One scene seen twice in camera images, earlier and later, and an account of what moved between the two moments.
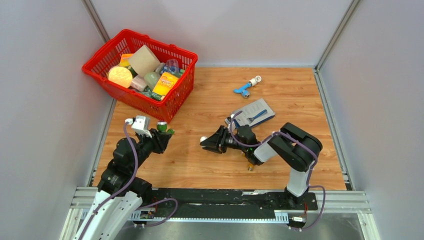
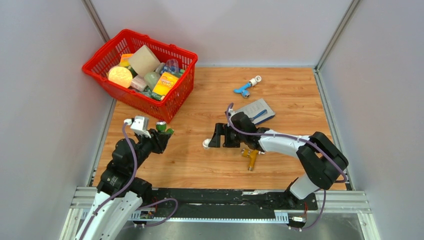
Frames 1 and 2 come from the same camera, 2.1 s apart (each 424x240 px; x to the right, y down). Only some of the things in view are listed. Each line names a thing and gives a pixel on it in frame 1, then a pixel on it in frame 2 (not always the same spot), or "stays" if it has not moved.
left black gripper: x=159 y=140 stays
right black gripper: x=216 y=142 -> x=222 y=129
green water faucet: x=161 y=126 stays
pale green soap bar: x=151 y=79 stays
